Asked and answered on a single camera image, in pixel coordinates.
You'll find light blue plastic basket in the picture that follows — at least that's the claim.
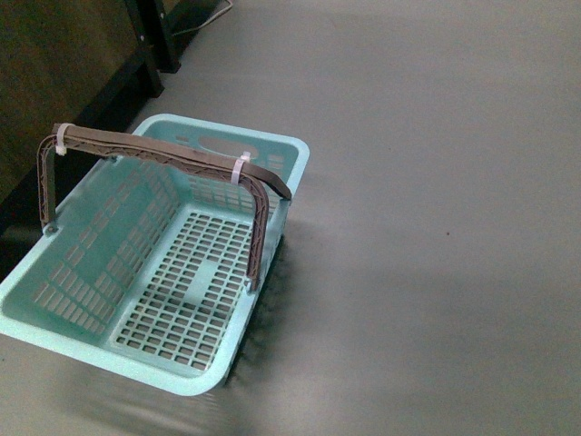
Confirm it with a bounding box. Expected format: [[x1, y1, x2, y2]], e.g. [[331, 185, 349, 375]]
[[1, 114, 310, 396]]

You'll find white zip tie right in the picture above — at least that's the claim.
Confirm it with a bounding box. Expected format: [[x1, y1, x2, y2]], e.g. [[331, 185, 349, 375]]
[[231, 151, 251, 185]]

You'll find white zip tie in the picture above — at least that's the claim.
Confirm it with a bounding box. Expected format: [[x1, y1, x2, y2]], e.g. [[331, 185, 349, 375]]
[[231, 151, 251, 185], [55, 123, 73, 156]]

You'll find white zip tie left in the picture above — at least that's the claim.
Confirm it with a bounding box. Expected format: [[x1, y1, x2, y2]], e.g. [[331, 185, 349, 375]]
[[55, 123, 73, 156]]

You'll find white cable on floor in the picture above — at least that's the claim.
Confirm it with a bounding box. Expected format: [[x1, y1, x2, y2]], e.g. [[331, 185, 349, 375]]
[[170, 0, 233, 37]]

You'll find black shelf frame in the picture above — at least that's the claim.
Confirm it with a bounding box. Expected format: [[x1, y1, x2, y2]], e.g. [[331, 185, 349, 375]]
[[1, 1, 179, 276]]

